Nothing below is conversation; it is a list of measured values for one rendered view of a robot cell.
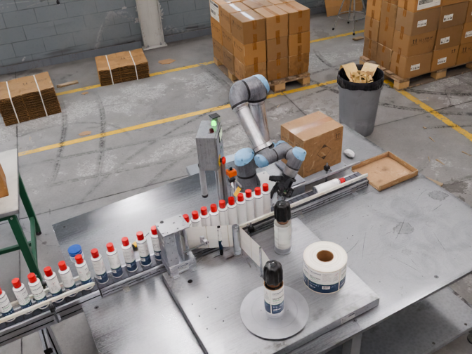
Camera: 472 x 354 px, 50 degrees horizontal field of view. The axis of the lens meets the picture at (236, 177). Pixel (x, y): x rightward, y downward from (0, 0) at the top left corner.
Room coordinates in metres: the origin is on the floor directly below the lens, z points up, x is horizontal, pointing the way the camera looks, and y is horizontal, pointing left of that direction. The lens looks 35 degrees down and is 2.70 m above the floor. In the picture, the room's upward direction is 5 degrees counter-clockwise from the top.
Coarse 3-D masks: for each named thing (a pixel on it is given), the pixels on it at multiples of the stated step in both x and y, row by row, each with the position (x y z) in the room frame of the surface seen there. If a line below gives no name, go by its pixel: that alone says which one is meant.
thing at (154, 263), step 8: (352, 176) 2.46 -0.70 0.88; (352, 184) 2.38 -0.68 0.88; (312, 192) 2.33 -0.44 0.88; (328, 192) 2.32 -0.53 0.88; (288, 200) 2.28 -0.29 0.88; (296, 200) 2.27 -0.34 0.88; (312, 200) 2.26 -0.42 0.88; (272, 208) 2.22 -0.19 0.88; (272, 216) 2.15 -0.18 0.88; (256, 224) 2.10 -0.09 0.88; (152, 256) 1.91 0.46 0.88; (152, 264) 1.85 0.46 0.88; (128, 272) 1.81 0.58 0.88; (136, 272) 1.81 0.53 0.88; (96, 280) 1.77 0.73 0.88; (112, 280) 1.76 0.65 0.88; (120, 280) 1.76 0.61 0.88
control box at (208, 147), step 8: (200, 128) 2.15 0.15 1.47; (208, 128) 2.14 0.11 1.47; (216, 128) 2.14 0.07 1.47; (200, 136) 2.07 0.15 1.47; (208, 136) 2.06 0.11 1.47; (216, 136) 2.07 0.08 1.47; (200, 144) 2.06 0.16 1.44; (208, 144) 2.05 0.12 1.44; (216, 144) 2.05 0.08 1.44; (200, 152) 2.06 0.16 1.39; (208, 152) 2.05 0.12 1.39; (216, 152) 2.05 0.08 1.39; (200, 160) 2.06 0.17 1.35; (208, 160) 2.05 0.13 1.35; (216, 160) 2.05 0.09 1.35; (200, 168) 2.06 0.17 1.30; (208, 168) 2.05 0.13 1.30; (216, 168) 2.05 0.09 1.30
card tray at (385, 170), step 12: (384, 156) 2.70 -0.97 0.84; (396, 156) 2.65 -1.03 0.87; (360, 168) 2.60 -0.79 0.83; (372, 168) 2.59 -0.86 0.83; (384, 168) 2.58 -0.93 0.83; (396, 168) 2.57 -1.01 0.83; (408, 168) 2.55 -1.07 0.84; (372, 180) 2.47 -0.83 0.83; (384, 180) 2.46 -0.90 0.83; (396, 180) 2.41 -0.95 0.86
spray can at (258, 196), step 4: (256, 188) 2.14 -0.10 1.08; (260, 188) 2.14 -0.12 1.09; (256, 192) 2.13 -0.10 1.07; (260, 192) 2.13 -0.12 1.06; (256, 196) 2.13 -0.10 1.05; (260, 196) 2.13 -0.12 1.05; (256, 200) 2.12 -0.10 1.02; (260, 200) 2.12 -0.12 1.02; (256, 204) 2.12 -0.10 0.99; (260, 204) 2.12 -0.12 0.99; (256, 208) 2.12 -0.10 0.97; (260, 208) 2.12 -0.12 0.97; (256, 212) 2.12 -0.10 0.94; (260, 212) 2.12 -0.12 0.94; (256, 216) 2.12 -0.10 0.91
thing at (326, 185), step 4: (332, 180) 2.37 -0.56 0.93; (336, 180) 2.37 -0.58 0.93; (340, 180) 2.38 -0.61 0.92; (344, 180) 2.38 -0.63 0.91; (320, 184) 2.34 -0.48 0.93; (324, 184) 2.34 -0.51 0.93; (328, 184) 2.34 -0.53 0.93; (332, 184) 2.34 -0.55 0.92; (336, 184) 2.35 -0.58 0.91; (316, 188) 2.30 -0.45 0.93; (320, 188) 2.31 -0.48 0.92; (324, 188) 2.31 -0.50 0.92; (328, 188) 2.32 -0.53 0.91; (316, 192) 2.31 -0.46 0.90
